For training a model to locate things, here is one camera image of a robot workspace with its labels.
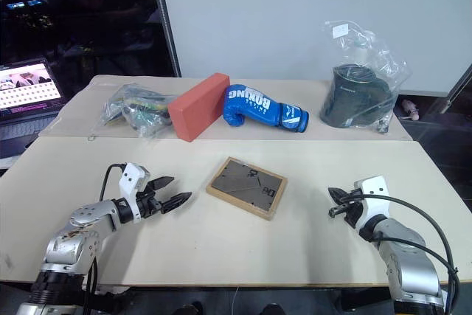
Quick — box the red foam brick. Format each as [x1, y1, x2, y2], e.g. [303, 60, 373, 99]
[167, 72, 232, 143]

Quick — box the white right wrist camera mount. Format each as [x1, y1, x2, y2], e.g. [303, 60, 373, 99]
[353, 175, 390, 235]

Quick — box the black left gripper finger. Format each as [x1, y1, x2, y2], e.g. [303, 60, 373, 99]
[149, 176, 176, 193]
[160, 191, 193, 215]

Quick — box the dark cylindrical fabric item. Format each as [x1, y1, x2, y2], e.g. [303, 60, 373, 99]
[319, 63, 396, 128]

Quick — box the wooden picture frame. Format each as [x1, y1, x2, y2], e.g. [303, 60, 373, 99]
[205, 156, 289, 222]

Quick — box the dark rounded shoe shape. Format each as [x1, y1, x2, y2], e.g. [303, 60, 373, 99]
[172, 301, 204, 315]
[259, 302, 283, 315]

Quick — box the laptop computer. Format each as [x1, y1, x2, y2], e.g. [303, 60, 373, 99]
[0, 57, 68, 163]

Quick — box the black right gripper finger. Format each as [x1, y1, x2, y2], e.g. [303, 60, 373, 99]
[327, 187, 352, 204]
[327, 203, 350, 219]

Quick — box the blue boxing glove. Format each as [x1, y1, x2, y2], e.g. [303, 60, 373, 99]
[221, 83, 310, 134]

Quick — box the grey metal partition post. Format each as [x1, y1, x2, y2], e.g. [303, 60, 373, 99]
[148, 0, 182, 78]

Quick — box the clear bag of green items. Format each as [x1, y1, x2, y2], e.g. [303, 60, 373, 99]
[98, 83, 178, 139]

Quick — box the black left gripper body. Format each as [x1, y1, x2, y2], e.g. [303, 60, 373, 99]
[136, 181, 164, 219]

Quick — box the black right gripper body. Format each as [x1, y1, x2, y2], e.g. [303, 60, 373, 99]
[344, 188, 365, 230]

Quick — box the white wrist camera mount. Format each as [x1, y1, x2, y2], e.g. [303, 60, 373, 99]
[118, 162, 152, 221]
[353, 175, 390, 235]

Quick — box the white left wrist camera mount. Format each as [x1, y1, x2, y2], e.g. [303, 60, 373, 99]
[118, 162, 152, 221]

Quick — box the small pink object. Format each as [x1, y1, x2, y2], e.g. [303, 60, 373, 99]
[400, 99, 422, 122]

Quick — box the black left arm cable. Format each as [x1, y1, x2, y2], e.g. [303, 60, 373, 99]
[99, 163, 128, 202]

